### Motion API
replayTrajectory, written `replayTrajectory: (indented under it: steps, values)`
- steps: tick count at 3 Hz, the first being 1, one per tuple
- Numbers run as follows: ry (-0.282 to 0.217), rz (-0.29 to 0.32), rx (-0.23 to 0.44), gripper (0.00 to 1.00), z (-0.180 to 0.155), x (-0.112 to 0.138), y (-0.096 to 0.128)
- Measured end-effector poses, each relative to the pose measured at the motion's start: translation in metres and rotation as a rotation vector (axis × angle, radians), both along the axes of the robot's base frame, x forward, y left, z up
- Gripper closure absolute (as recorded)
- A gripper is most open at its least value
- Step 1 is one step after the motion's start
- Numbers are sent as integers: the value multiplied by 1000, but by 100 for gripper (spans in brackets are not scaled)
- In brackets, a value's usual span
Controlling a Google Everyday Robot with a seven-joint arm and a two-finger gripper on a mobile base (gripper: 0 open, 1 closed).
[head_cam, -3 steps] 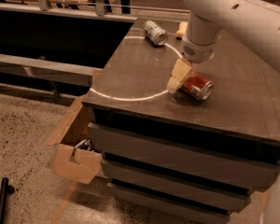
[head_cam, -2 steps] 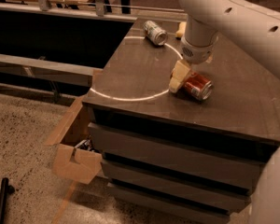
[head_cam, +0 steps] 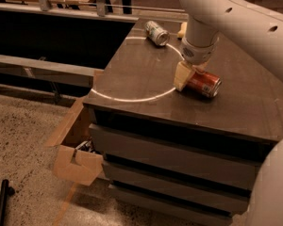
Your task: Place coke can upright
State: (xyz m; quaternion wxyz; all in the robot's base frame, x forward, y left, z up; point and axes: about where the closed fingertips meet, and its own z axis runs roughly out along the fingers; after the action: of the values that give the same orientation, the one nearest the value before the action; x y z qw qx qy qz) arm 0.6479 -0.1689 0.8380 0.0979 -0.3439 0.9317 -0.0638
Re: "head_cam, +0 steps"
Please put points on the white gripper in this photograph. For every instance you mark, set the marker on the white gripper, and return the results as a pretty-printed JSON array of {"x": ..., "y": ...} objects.
[{"x": 197, "y": 54}]

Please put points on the red coke can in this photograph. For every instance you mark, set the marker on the red coke can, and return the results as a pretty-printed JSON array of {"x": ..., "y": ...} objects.
[{"x": 205, "y": 83}]

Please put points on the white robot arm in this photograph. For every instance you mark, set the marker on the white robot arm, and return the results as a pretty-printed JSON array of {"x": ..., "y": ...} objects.
[{"x": 259, "y": 33}]

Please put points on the green and white soda can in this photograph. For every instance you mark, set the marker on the green and white soda can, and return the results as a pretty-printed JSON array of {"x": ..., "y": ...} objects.
[{"x": 156, "y": 33}]

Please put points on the yellow sponge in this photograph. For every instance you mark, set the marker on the yellow sponge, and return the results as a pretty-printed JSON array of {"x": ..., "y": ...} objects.
[{"x": 182, "y": 31}]

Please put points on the open cardboard box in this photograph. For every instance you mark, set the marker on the open cardboard box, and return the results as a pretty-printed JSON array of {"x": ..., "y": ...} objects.
[{"x": 72, "y": 163}]

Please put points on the black pole on floor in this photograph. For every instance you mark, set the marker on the black pole on floor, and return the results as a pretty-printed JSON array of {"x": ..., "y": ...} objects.
[{"x": 5, "y": 192}]

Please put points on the metal guard rail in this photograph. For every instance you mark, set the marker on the metal guard rail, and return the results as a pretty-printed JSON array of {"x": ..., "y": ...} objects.
[{"x": 94, "y": 10}]

